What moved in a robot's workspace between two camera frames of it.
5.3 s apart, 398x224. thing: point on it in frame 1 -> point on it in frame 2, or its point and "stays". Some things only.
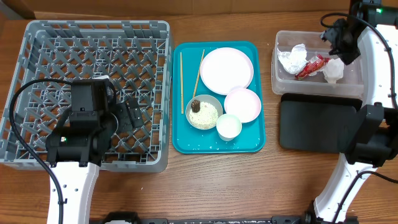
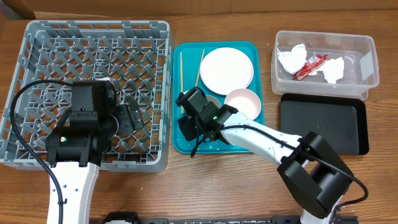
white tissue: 295,61 stays
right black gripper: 349,55 -> 187,134
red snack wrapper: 313,65 stays
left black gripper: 126,115 stays
